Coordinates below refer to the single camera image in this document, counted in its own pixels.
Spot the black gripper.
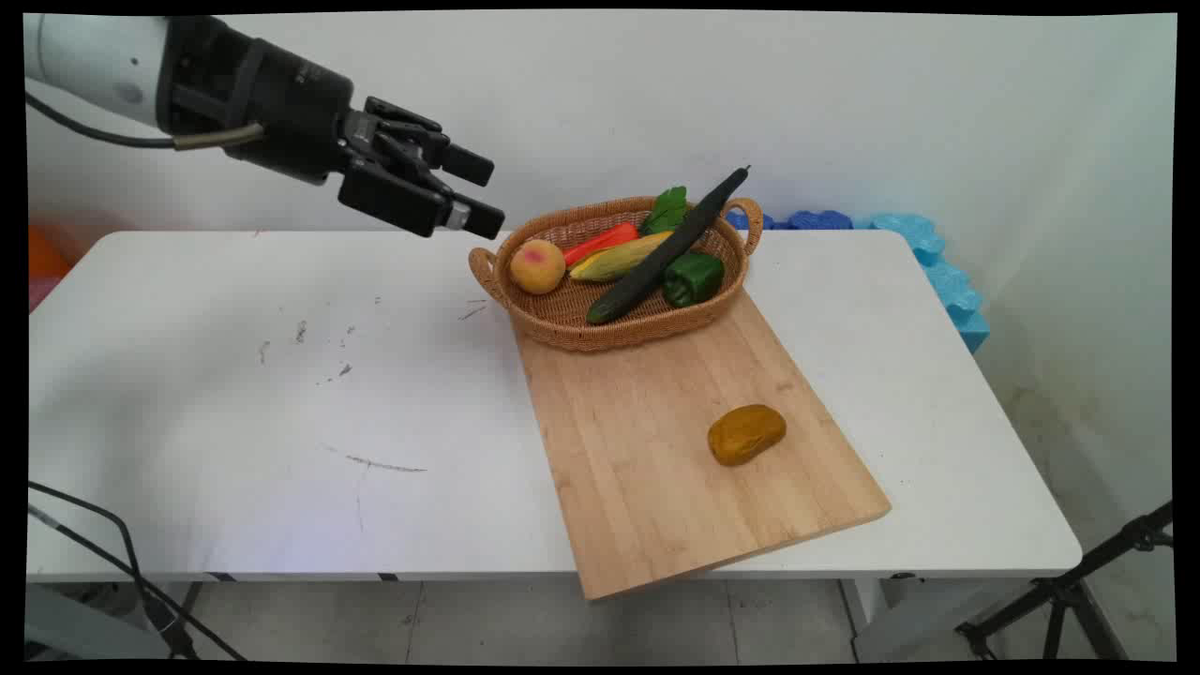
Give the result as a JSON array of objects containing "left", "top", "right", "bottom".
[{"left": 157, "top": 16, "right": 506, "bottom": 241}]

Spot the brown toy potato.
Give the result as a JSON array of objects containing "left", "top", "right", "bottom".
[{"left": 706, "top": 403, "right": 788, "bottom": 468}]

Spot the toy peach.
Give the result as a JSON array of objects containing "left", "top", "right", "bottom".
[{"left": 509, "top": 238, "right": 568, "bottom": 297}]

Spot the red chili pepper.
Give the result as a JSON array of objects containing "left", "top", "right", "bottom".
[{"left": 562, "top": 222, "right": 641, "bottom": 269}]

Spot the woven wicker basket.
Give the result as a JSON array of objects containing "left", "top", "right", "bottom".
[{"left": 468, "top": 195, "right": 764, "bottom": 354}]

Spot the yellow toy corn cob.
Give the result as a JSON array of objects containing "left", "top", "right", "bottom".
[{"left": 568, "top": 231, "right": 675, "bottom": 285}]

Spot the green toy leaf vegetable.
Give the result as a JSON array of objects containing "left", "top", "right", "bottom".
[{"left": 638, "top": 186, "right": 691, "bottom": 236}]

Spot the dark green toy cucumber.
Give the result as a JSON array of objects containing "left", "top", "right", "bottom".
[{"left": 585, "top": 165, "right": 752, "bottom": 327}]

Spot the green toy bell pepper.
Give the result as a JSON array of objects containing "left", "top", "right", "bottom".
[{"left": 661, "top": 249, "right": 727, "bottom": 309}]

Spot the orange object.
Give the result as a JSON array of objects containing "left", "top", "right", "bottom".
[{"left": 27, "top": 223, "right": 73, "bottom": 282}]

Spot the wooden cutting board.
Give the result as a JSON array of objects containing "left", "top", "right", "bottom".
[{"left": 511, "top": 286, "right": 893, "bottom": 602}]

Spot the dark blue foam piece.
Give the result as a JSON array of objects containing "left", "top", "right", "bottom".
[{"left": 726, "top": 207, "right": 855, "bottom": 233}]

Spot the light blue foam piece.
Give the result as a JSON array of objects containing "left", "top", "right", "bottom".
[{"left": 851, "top": 212, "right": 992, "bottom": 355}]

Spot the white table leg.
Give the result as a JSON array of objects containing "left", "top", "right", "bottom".
[{"left": 837, "top": 575, "right": 903, "bottom": 650}]

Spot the black tripod stand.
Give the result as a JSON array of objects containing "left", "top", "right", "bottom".
[{"left": 953, "top": 501, "right": 1176, "bottom": 662}]

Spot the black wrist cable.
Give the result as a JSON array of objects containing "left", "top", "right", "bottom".
[{"left": 26, "top": 91, "right": 267, "bottom": 152}]

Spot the hanging black cable bundle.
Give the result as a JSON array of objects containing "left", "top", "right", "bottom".
[{"left": 27, "top": 481, "right": 247, "bottom": 662}]

